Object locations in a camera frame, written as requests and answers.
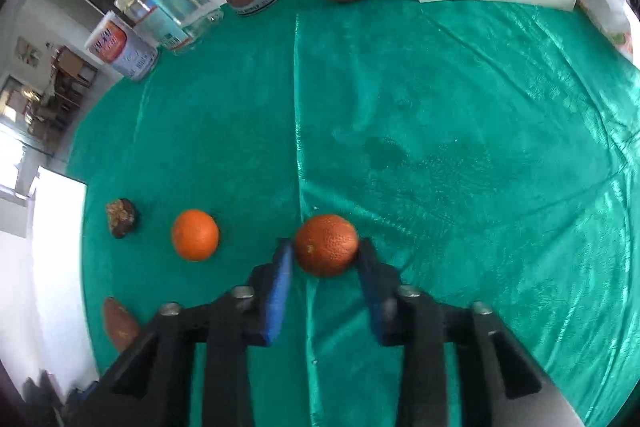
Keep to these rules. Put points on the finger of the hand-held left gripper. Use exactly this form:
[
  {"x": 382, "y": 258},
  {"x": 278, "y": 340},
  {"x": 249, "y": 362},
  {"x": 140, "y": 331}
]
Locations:
[
  {"x": 277, "y": 302},
  {"x": 375, "y": 297}
]

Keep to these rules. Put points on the small dark orange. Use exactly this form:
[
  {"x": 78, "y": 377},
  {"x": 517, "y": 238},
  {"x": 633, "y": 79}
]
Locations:
[{"x": 325, "y": 245}]

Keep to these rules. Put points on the bright orange mandarin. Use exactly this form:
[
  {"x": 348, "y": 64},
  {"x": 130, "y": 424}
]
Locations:
[{"x": 195, "y": 235}]

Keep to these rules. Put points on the green tablecloth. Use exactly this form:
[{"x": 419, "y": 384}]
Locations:
[{"x": 425, "y": 157}]

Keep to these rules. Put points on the small sweet potato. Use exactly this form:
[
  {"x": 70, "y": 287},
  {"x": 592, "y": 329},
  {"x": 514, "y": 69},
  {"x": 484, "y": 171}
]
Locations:
[{"x": 119, "y": 327}]

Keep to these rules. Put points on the walnut-stuffed date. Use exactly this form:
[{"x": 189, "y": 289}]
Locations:
[{"x": 121, "y": 218}]

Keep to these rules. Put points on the wooden shelf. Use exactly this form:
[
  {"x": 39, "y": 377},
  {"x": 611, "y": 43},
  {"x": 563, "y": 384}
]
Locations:
[{"x": 67, "y": 79}]

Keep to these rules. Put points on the glass jar with gold lid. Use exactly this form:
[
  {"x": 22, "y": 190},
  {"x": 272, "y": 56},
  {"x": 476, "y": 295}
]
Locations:
[{"x": 167, "y": 7}]

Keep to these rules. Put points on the white plastic bag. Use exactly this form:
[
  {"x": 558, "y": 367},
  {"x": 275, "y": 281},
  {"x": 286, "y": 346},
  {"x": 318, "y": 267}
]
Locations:
[{"x": 605, "y": 7}]

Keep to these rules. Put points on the framed wall picture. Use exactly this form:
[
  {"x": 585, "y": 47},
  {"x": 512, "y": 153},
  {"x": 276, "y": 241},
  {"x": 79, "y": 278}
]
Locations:
[{"x": 27, "y": 52}]

